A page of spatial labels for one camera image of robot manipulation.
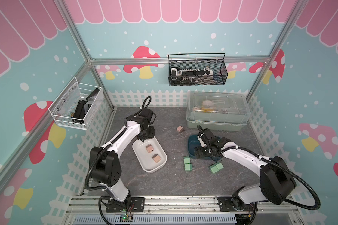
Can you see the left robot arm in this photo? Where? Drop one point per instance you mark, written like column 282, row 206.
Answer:
column 104, row 166

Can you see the black wire wall basket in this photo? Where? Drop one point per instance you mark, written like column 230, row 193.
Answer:
column 215, row 62

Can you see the black tool in white basket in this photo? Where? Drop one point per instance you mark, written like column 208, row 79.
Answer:
column 79, row 114

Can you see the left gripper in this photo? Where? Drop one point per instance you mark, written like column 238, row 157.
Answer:
column 151, row 135

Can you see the pink plug front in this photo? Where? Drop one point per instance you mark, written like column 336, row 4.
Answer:
column 156, row 158

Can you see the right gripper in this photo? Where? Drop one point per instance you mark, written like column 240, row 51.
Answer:
column 197, row 152

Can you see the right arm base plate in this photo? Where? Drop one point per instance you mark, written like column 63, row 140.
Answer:
column 230, row 204

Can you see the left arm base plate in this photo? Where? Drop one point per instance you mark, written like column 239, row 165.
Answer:
column 131, row 204

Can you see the white plastic bin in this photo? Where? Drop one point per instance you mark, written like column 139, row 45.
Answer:
column 145, row 158

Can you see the pink plug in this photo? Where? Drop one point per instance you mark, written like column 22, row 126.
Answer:
column 149, row 148
column 180, row 129
column 156, row 158

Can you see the white wire wall basket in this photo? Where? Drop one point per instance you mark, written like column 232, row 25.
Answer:
column 76, row 105

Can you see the teal plastic bin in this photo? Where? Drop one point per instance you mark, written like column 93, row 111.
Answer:
column 193, row 142

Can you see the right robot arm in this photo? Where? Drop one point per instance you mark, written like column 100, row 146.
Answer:
column 276, row 180

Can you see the power strip in black basket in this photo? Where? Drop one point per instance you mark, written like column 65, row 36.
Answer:
column 190, row 74

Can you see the clear lidded storage box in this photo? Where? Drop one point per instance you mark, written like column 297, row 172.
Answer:
column 217, row 111

